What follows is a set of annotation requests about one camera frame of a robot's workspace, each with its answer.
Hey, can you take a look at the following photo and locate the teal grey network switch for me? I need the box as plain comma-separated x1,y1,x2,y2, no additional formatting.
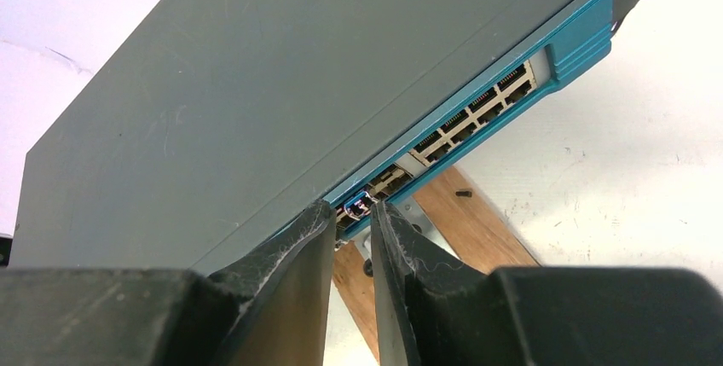
9,0,639,273

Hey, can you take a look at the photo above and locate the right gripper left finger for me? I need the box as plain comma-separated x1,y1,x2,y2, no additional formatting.
209,200,336,365

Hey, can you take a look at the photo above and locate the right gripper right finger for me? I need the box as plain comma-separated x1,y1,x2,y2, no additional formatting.
371,201,495,365

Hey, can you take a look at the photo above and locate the blue tab transceiver module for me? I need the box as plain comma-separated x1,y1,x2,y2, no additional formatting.
343,190,379,221

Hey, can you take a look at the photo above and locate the wooden base board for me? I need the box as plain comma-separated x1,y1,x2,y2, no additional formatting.
323,167,538,365

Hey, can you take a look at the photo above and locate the metal switch mounting stand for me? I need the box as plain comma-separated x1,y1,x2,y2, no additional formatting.
351,196,459,277

